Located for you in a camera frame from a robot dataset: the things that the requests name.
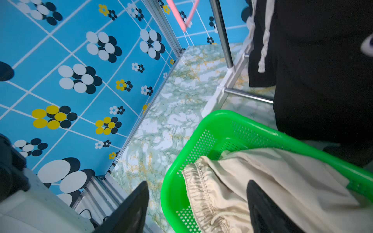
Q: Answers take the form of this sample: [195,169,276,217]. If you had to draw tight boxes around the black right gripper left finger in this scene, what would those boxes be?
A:
[94,181,149,233]

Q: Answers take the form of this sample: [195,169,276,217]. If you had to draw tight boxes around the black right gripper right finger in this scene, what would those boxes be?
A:
[246,180,303,233]

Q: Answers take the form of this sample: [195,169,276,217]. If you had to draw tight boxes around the beige shorts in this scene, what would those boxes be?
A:
[182,148,373,233]

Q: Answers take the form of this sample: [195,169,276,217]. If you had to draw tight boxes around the black shorts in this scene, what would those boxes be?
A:
[248,1,373,167]

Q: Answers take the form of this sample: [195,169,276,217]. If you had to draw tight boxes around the pink plastic hanger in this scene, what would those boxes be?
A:
[166,0,201,32]

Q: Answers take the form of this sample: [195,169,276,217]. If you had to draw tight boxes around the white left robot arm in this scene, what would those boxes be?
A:
[1,135,94,233]

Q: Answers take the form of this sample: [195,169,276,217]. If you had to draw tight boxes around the green plastic basket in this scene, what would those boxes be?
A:
[161,110,373,233]

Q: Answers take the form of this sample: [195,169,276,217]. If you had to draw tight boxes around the white metal clothes rack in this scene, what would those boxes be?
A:
[201,1,274,117]

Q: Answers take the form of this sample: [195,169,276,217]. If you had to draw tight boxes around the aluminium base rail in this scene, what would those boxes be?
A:
[73,174,129,224]

